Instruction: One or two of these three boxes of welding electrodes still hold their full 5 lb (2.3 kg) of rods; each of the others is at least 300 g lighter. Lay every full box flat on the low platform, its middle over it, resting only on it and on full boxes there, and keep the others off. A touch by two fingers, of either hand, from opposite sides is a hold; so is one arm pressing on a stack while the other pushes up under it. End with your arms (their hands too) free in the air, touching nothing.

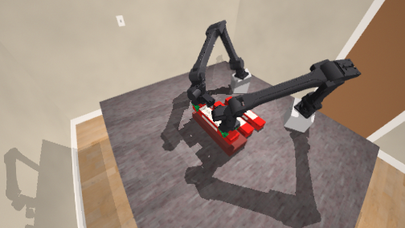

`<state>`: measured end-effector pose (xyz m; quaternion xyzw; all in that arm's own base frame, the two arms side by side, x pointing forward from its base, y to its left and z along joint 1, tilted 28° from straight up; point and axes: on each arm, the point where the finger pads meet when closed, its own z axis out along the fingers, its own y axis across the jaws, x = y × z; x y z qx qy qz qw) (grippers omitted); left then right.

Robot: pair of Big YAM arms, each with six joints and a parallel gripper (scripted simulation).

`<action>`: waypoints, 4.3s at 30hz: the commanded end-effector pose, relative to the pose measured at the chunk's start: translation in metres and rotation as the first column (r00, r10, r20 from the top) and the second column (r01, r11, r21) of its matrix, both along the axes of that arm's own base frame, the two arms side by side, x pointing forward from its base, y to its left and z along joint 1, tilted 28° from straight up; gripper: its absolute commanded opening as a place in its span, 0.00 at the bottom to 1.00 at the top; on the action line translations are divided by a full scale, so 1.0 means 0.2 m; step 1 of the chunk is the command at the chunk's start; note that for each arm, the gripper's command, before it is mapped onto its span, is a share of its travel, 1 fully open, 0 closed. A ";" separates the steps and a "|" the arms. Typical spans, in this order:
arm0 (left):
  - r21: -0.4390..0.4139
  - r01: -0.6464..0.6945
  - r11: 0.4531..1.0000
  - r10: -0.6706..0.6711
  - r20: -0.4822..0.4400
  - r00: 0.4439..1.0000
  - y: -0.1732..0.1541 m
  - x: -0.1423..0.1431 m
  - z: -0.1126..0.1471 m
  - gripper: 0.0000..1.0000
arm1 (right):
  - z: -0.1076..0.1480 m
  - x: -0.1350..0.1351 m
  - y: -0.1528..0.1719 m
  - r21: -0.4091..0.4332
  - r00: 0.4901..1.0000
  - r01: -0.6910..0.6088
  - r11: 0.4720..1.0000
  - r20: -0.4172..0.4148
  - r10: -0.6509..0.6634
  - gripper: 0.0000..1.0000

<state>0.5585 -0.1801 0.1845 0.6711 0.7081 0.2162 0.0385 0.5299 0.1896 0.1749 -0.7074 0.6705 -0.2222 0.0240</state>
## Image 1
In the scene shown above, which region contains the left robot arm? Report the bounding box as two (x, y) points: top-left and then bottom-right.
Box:
(211, 59), (361, 126)

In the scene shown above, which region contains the red box of welding electrodes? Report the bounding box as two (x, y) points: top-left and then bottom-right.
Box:
(225, 96), (266, 130)
(213, 101), (254, 137)
(193, 104), (239, 145)

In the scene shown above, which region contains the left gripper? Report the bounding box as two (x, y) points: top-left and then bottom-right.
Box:
(218, 118), (241, 138)

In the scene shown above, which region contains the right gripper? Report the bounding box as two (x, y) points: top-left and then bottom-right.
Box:
(191, 100), (200, 112)

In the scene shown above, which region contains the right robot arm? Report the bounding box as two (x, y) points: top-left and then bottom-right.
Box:
(187, 20), (249, 108)

